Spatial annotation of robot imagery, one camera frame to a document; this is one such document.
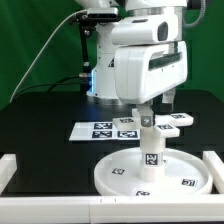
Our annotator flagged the white left fence block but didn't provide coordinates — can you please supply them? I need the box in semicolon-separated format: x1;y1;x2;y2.
0;154;17;195

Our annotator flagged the white right fence block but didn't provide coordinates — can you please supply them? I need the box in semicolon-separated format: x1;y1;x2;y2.
203;151;224;194

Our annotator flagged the black cable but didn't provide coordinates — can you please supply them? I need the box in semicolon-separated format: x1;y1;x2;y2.
13;74;91;98

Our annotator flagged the white marker tag board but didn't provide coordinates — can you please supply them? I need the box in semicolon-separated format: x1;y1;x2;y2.
69;122;139;141

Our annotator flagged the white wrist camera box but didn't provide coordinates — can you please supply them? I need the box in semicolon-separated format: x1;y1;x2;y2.
112;14;180;45

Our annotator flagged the white camera cable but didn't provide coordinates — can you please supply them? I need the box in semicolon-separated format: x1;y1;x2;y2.
9;9;88;103

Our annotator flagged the white round table top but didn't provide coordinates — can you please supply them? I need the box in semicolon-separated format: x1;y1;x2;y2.
94;147;213;196

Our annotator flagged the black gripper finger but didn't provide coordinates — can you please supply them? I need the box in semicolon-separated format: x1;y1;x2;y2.
137;101;154;128
162;89;176;113

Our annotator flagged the white fence block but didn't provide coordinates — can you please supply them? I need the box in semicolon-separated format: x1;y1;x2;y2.
0;154;17;195
203;151;224;194

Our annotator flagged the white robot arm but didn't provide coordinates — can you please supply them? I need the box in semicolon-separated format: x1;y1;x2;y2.
76;0;210;130

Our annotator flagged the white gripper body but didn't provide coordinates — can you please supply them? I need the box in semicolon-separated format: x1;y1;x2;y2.
114;41;188;104

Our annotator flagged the white front fence rail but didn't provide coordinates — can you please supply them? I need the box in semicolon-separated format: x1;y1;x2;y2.
0;194;224;224

